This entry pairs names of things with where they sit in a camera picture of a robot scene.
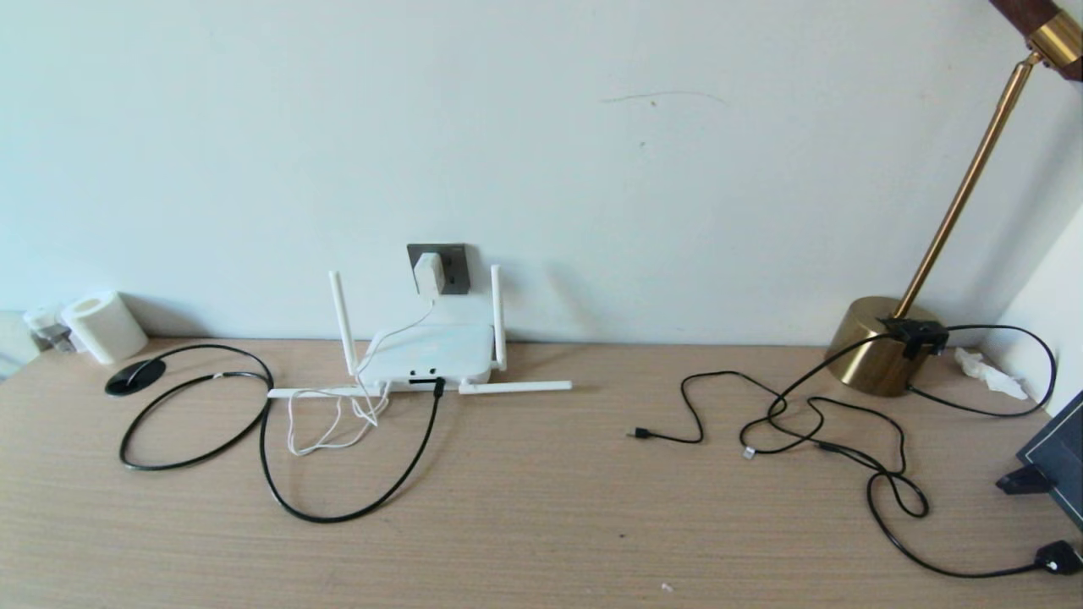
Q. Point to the brass desk lamp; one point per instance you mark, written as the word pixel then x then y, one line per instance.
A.
pixel 876 347

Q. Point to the white router with antennas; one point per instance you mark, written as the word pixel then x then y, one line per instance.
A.
pixel 440 351

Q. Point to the white power adapter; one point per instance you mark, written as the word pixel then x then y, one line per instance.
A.
pixel 428 272

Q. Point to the dark panel on stand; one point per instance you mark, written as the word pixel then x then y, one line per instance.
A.
pixel 1058 457

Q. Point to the white paper roll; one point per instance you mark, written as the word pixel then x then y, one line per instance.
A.
pixel 106 326

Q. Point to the white crumpled tissue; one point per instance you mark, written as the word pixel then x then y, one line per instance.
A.
pixel 986 370

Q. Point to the black round desk grommet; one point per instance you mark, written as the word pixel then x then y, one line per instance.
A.
pixel 135 378

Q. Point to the grey wall socket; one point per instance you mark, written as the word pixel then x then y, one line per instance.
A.
pixel 459 271

